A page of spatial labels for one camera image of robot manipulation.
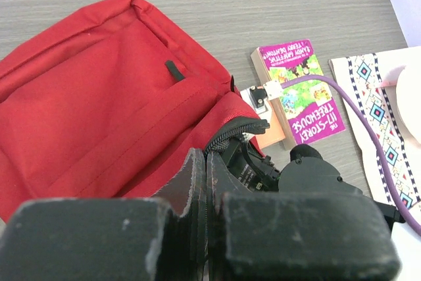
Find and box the tan leather wallet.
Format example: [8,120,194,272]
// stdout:
[256,102,285,149]

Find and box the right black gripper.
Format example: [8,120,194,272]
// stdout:
[223,138,280,192]

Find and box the purple cover book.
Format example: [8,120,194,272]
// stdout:
[251,39,345,149]

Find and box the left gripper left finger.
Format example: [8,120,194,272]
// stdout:
[1,149,206,280]

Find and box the red backpack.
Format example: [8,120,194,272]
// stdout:
[1,0,268,220]

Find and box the patterned cloth placemat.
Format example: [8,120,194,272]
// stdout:
[329,47,420,218]

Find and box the white paper plate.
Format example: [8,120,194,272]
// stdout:
[396,65,420,143]

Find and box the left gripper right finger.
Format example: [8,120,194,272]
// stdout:
[207,153,401,280]

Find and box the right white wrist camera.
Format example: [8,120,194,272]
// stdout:
[240,80,284,115]

